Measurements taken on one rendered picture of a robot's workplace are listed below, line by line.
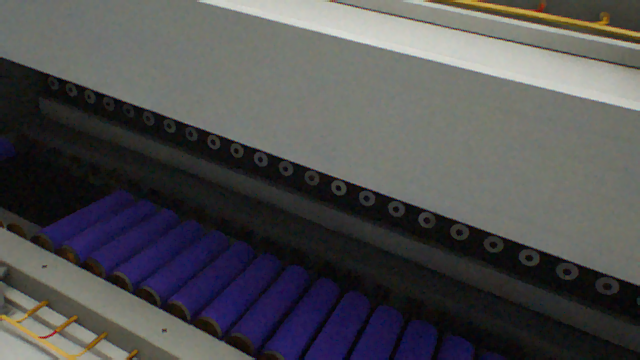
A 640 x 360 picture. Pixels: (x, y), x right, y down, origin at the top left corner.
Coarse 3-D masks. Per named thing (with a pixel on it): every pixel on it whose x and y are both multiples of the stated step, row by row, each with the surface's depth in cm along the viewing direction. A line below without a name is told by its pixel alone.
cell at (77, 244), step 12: (132, 204) 32; (144, 204) 32; (120, 216) 30; (132, 216) 31; (144, 216) 32; (96, 228) 29; (108, 228) 29; (120, 228) 30; (72, 240) 28; (84, 240) 28; (96, 240) 28; (108, 240) 29; (72, 252) 27; (84, 252) 28
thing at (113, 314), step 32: (0, 256) 25; (32, 256) 26; (32, 288) 25; (64, 288) 24; (96, 288) 24; (96, 320) 23; (128, 320) 23; (160, 320) 23; (64, 352) 22; (128, 352) 23; (160, 352) 22; (192, 352) 22; (224, 352) 22
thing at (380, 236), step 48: (0, 96) 40; (48, 96) 40; (144, 144) 36; (240, 192) 34; (288, 192) 32; (384, 240) 30; (480, 288) 29; (528, 288) 27; (0, 336) 24; (624, 336) 26
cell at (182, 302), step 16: (224, 256) 28; (240, 256) 29; (208, 272) 27; (224, 272) 27; (240, 272) 29; (192, 288) 26; (208, 288) 26; (224, 288) 27; (176, 304) 25; (192, 304) 25; (208, 304) 26; (192, 320) 25
